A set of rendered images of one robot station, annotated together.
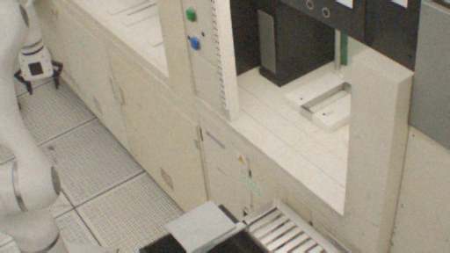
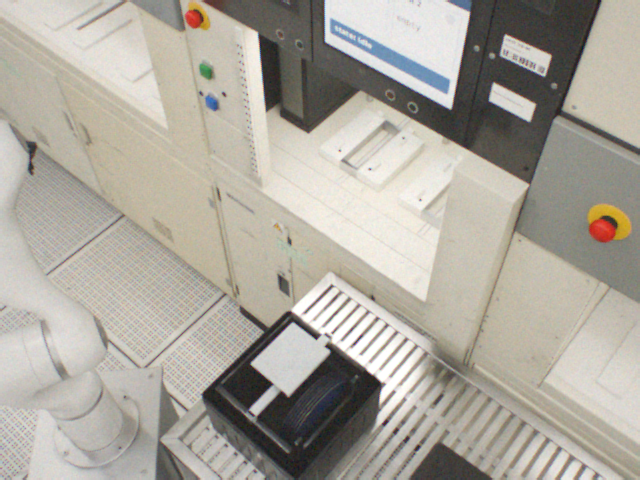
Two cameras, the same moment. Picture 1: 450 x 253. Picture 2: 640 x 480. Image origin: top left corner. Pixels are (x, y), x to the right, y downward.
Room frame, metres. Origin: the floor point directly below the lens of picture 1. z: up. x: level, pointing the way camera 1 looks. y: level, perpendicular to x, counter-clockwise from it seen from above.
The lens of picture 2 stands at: (0.23, 0.21, 2.30)
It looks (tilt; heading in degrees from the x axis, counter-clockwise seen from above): 54 degrees down; 343
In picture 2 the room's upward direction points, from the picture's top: 1 degrees counter-clockwise
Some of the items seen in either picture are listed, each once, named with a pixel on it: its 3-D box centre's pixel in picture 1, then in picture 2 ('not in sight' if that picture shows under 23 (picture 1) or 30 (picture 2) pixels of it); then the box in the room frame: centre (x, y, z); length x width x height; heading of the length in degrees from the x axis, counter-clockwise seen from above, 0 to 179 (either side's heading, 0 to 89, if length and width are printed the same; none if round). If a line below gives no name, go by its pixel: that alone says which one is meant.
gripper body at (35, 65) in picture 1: (35, 60); not in sight; (1.56, 0.60, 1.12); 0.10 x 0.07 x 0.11; 97
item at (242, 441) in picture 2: not in sight; (293, 405); (0.84, 0.09, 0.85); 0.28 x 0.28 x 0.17; 31
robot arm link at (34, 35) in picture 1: (22, 21); not in sight; (1.56, 0.60, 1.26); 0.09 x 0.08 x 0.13; 97
